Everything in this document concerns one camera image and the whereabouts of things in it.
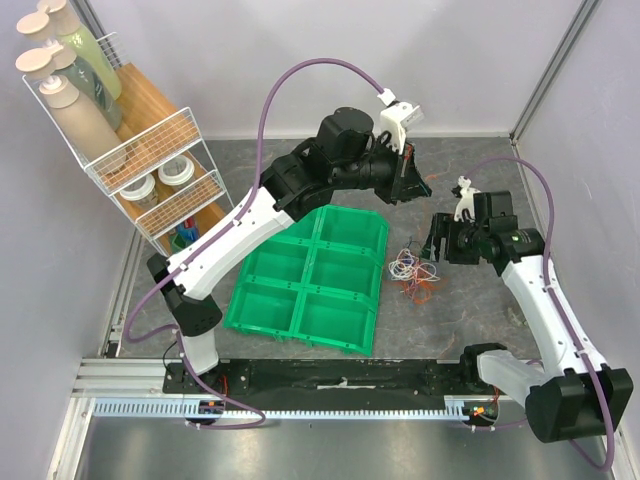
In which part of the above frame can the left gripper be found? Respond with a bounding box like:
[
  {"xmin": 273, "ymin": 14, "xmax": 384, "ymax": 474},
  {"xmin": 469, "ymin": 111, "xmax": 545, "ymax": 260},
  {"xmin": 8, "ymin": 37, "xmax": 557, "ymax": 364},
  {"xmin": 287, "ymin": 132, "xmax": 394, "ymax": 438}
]
[{"xmin": 333, "ymin": 136, "xmax": 432, "ymax": 207}]

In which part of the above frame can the orange cable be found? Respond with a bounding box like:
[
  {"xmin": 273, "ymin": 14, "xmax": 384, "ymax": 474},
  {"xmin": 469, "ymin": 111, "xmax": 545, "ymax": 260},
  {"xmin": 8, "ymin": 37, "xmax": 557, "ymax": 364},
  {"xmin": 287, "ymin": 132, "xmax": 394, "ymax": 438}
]
[{"xmin": 389, "ymin": 172, "xmax": 446, "ymax": 307}]

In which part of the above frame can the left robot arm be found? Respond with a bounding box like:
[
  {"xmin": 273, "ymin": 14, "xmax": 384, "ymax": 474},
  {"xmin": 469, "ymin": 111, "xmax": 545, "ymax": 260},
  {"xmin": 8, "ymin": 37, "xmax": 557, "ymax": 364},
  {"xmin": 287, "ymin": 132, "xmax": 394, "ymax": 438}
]
[{"xmin": 147, "ymin": 102, "xmax": 432, "ymax": 393}]

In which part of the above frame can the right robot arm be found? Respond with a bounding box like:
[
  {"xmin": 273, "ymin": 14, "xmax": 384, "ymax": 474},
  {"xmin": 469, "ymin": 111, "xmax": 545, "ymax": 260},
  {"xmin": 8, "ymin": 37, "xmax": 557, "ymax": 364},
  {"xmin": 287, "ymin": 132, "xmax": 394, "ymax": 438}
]
[{"xmin": 423, "ymin": 187, "xmax": 633, "ymax": 443}]

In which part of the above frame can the green compartment tray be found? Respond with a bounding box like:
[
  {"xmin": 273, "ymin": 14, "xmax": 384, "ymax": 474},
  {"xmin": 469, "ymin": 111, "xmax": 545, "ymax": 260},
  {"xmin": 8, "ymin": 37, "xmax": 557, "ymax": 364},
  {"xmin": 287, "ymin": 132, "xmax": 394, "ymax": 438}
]
[{"xmin": 224, "ymin": 205, "xmax": 389, "ymax": 356}]

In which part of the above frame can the paper cup with lid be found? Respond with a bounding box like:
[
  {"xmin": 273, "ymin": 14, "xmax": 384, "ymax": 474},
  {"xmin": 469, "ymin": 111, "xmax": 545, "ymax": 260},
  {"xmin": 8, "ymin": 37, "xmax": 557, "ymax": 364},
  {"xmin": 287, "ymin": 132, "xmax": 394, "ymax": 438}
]
[
  {"xmin": 158, "ymin": 155, "xmax": 195, "ymax": 191},
  {"xmin": 119, "ymin": 174, "xmax": 158, "ymax": 211}
]

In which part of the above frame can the wooden shelf board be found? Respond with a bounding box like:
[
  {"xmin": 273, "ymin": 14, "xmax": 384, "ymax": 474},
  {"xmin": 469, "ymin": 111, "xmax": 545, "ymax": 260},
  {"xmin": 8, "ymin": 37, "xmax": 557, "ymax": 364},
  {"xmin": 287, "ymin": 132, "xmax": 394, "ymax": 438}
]
[{"xmin": 107, "ymin": 62, "xmax": 236, "ymax": 236}]

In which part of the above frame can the beige pump bottle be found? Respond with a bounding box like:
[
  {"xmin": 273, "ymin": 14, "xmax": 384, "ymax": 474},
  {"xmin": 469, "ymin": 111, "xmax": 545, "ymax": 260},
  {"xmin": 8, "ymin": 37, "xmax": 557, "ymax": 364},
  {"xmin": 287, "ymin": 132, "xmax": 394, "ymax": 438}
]
[{"xmin": 39, "ymin": 75, "xmax": 127, "ymax": 174}]

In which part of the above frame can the dark green pump bottle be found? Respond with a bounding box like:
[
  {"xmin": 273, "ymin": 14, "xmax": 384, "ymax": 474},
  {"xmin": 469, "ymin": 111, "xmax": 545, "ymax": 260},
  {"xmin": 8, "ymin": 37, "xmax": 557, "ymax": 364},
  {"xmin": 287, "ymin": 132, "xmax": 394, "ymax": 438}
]
[{"xmin": 15, "ymin": 43, "xmax": 122, "ymax": 131}]

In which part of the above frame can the light green bottle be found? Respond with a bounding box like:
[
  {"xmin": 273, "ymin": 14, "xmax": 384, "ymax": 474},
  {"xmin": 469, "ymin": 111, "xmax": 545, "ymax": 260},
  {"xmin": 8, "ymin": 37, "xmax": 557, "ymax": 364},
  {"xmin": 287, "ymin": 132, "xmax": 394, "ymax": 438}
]
[{"xmin": 16, "ymin": 0, "xmax": 122, "ymax": 100}]

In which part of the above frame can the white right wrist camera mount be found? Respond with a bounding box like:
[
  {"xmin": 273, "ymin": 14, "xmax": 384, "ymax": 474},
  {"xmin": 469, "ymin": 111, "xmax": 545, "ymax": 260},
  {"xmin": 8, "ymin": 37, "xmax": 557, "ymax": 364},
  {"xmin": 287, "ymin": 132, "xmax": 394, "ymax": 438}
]
[{"xmin": 452, "ymin": 175, "xmax": 479, "ymax": 222}]

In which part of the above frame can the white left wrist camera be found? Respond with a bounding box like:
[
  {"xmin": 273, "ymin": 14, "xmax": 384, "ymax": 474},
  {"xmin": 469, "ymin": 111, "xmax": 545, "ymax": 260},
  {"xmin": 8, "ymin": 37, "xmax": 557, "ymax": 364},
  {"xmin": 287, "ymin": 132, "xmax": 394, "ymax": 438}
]
[{"xmin": 378, "ymin": 88, "xmax": 423, "ymax": 154}]

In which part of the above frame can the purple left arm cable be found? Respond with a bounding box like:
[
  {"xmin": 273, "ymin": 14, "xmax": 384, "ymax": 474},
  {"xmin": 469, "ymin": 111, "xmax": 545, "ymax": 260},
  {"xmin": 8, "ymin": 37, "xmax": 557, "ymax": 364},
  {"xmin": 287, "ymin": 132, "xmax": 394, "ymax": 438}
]
[{"xmin": 123, "ymin": 58, "xmax": 396, "ymax": 431}]

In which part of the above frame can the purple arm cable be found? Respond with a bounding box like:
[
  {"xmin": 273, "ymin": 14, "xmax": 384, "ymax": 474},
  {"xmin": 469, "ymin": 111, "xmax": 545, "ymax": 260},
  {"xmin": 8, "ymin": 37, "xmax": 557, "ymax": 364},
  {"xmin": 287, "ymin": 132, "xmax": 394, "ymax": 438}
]
[
  {"xmin": 123, "ymin": 58, "xmax": 396, "ymax": 431},
  {"xmin": 459, "ymin": 156, "xmax": 615, "ymax": 471}
]

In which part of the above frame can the slotted cable duct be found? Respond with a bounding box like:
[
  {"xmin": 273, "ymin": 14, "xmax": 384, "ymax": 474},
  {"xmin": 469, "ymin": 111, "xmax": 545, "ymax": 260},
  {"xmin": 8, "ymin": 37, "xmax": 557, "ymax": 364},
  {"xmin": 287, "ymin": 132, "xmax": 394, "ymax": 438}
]
[{"xmin": 93, "ymin": 398, "xmax": 469, "ymax": 421}]

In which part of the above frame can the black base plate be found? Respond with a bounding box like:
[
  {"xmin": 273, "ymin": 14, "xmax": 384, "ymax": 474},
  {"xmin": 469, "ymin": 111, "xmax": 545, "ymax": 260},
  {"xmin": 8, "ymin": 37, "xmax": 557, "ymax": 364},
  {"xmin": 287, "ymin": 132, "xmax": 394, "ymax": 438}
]
[{"xmin": 162, "ymin": 357, "xmax": 501, "ymax": 401}]

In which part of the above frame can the white wire shelf rack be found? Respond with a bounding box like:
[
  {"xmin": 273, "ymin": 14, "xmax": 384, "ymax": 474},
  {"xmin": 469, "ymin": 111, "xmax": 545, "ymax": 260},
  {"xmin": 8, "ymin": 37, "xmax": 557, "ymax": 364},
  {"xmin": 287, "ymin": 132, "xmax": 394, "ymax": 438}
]
[{"xmin": 21, "ymin": 32, "xmax": 236, "ymax": 257}]

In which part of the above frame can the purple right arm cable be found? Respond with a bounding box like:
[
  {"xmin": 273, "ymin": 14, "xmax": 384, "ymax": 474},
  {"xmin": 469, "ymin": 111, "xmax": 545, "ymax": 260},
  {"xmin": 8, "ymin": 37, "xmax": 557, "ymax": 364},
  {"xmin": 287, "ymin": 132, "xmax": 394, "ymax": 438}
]
[{"xmin": 459, "ymin": 156, "xmax": 615, "ymax": 471}]

